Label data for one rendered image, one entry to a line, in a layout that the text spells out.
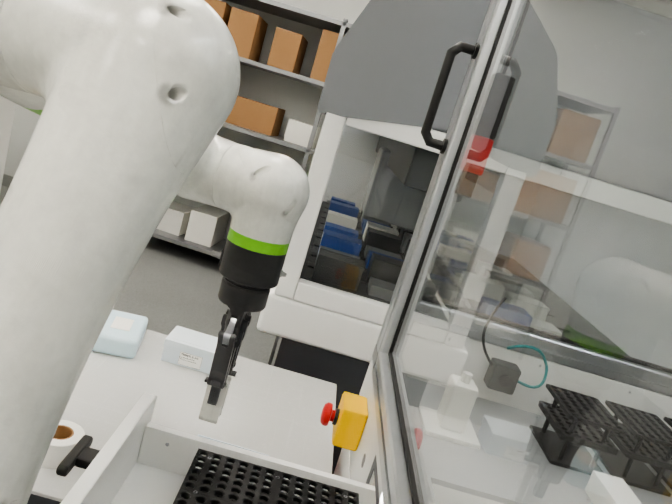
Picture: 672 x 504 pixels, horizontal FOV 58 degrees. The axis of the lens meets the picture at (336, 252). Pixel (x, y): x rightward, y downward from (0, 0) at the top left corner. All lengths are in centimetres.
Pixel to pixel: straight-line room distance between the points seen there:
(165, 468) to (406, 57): 99
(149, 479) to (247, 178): 43
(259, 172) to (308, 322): 72
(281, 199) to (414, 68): 68
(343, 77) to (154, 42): 102
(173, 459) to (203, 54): 61
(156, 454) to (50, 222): 53
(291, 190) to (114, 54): 45
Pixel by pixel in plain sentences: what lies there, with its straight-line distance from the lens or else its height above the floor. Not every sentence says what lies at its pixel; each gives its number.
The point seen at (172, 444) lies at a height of 88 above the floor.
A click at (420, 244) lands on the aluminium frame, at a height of 120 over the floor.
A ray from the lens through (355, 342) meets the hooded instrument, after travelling 153.
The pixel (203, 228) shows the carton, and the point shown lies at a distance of 468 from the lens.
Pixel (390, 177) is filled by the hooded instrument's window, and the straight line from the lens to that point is 146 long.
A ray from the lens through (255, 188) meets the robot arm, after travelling 85.
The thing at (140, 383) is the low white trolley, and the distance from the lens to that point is 127.
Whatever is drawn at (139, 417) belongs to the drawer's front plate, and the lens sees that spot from 84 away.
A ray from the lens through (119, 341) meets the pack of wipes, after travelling 134.
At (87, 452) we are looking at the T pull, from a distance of 80.
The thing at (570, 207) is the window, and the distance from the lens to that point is 51.
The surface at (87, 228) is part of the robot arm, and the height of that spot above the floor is 125.
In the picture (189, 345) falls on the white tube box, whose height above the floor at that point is 81.
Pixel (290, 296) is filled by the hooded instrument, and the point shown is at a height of 91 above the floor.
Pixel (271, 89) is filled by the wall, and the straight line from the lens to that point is 492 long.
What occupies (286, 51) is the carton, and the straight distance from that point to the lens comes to 448.
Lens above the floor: 136
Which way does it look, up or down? 12 degrees down
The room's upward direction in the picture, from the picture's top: 17 degrees clockwise
